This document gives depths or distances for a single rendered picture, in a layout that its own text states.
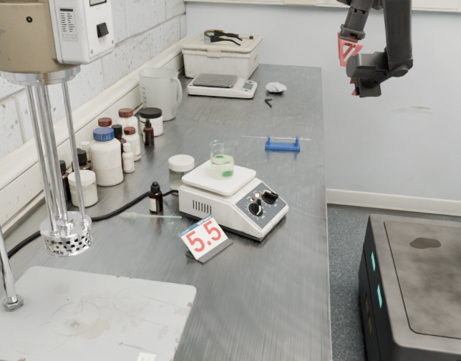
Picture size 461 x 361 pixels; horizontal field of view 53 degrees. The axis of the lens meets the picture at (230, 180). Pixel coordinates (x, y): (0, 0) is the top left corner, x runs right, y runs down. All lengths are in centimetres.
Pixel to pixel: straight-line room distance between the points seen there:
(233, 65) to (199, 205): 114
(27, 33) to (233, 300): 50
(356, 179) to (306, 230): 165
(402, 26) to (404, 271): 79
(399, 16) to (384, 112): 142
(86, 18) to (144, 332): 44
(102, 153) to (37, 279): 37
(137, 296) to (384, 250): 106
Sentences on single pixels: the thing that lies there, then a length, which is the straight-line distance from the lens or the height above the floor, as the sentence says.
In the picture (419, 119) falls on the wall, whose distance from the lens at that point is 251.
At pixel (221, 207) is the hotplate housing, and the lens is 92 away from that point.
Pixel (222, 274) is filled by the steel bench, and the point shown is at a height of 75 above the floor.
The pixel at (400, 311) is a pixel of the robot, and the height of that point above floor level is 36.
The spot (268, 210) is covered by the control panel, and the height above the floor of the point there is 79.
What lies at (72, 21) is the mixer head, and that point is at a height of 119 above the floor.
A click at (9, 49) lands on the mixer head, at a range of 55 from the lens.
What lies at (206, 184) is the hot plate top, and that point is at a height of 84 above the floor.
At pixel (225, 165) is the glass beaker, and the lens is 94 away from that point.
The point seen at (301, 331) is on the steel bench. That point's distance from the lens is 74.
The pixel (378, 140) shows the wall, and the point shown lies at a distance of 252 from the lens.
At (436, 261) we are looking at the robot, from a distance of 167.
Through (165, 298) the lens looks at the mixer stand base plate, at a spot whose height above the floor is 76.
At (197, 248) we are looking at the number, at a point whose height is 76.
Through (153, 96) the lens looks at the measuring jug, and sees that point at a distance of 152.
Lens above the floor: 127
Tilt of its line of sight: 27 degrees down
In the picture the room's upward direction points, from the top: 1 degrees clockwise
